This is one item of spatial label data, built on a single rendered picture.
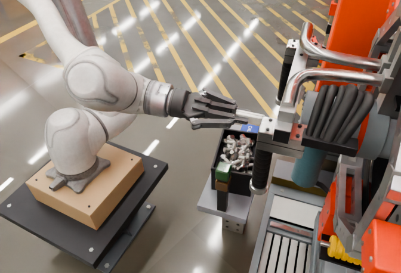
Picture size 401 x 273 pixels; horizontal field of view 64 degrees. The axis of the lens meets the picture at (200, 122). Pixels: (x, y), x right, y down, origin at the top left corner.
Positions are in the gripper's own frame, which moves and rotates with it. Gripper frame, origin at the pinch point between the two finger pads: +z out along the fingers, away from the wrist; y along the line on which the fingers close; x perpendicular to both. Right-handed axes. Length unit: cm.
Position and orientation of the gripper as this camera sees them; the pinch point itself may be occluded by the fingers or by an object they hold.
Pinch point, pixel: (249, 117)
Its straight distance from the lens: 80.7
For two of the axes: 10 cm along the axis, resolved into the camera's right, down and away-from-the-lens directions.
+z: 9.7, 2.1, -1.1
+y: 2.3, -8.0, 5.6
